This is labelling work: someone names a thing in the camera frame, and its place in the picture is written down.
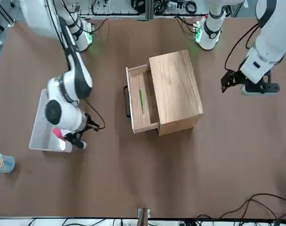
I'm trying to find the small red bag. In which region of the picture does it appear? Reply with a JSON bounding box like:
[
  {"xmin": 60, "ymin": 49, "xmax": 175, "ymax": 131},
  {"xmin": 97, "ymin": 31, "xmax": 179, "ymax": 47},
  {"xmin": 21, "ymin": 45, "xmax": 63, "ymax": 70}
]
[{"xmin": 52, "ymin": 128, "xmax": 65, "ymax": 141}]

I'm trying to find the light wooden drawer cabinet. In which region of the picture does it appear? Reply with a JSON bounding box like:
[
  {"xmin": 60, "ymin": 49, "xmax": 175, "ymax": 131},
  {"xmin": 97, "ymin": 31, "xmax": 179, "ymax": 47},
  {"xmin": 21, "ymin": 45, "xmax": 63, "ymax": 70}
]
[{"xmin": 148, "ymin": 49, "xmax": 205, "ymax": 137}]

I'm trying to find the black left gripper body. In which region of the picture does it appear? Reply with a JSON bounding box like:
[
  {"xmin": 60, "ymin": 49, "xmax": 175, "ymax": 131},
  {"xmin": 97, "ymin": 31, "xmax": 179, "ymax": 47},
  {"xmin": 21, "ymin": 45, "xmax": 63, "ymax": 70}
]
[{"xmin": 228, "ymin": 70, "xmax": 246, "ymax": 86}]

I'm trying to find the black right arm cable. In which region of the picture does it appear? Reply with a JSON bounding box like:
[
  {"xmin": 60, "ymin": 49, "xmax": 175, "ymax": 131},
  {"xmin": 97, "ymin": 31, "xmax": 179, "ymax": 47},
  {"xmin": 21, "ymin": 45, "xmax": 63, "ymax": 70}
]
[{"xmin": 82, "ymin": 97, "xmax": 106, "ymax": 132}]

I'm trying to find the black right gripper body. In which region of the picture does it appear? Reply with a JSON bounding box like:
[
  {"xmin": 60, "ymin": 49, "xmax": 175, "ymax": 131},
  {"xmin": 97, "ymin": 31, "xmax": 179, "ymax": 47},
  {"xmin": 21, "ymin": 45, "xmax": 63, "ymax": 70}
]
[{"xmin": 66, "ymin": 131, "xmax": 83, "ymax": 142}]

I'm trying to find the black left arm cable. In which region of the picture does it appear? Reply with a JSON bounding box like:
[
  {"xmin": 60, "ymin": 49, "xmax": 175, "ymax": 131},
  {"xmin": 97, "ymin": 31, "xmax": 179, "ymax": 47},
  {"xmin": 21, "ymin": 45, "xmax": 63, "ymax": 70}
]
[{"xmin": 224, "ymin": 22, "xmax": 261, "ymax": 71}]

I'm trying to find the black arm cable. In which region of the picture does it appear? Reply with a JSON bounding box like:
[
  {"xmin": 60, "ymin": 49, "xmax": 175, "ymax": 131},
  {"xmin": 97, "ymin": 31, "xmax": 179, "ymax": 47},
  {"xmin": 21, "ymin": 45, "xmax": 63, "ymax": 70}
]
[
  {"xmin": 82, "ymin": 97, "xmax": 106, "ymax": 132},
  {"xmin": 224, "ymin": 22, "xmax": 261, "ymax": 71}
]

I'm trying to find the aluminium frame post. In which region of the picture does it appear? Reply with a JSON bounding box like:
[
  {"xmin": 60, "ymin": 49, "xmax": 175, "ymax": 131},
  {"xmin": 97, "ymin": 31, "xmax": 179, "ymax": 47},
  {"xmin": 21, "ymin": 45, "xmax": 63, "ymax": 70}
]
[{"xmin": 137, "ymin": 207, "xmax": 151, "ymax": 226}]

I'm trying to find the green stick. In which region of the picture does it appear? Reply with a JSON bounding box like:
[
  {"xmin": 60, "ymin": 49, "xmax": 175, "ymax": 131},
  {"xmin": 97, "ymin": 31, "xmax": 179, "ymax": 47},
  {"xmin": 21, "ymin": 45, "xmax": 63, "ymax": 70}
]
[{"xmin": 139, "ymin": 87, "xmax": 147, "ymax": 114}]

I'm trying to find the clear plastic box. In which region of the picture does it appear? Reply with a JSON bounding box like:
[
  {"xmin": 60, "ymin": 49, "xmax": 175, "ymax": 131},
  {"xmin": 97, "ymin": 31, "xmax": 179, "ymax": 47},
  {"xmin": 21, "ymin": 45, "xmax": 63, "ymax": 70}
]
[{"xmin": 28, "ymin": 88, "xmax": 74, "ymax": 153}]

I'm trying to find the clear plastic cup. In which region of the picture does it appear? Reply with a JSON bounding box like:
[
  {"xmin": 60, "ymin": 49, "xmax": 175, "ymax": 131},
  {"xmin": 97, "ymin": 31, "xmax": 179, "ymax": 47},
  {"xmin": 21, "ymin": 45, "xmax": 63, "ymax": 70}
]
[{"xmin": 0, "ymin": 153, "xmax": 16, "ymax": 174}]

